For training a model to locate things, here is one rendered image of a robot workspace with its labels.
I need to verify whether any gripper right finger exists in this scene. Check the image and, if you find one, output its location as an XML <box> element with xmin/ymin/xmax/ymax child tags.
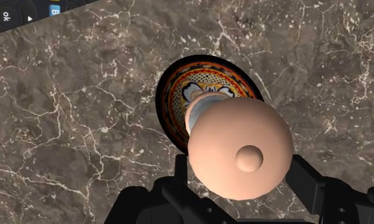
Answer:
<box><xmin>285</xmin><ymin>154</ymin><xmax>374</xmax><ymax>224</ymax></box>

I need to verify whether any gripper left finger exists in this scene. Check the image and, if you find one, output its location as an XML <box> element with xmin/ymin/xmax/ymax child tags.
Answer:
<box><xmin>104</xmin><ymin>154</ymin><xmax>237</xmax><ymax>224</ymax></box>

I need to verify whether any peach round lidded jar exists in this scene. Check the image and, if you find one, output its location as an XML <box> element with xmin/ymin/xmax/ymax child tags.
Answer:
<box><xmin>184</xmin><ymin>92</ymin><xmax>294</xmax><ymax>201</ymax></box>

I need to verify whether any patterned black rimmed bowl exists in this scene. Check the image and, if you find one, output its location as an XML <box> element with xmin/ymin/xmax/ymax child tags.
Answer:
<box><xmin>155</xmin><ymin>55</ymin><xmax>264</xmax><ymax>155</ymax></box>

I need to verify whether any black remote control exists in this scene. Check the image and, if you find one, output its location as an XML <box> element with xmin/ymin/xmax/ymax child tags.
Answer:
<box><xmin>0</xmin><ymin>0</ymin><xmax>97</xmax><ymax>38</ymax></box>

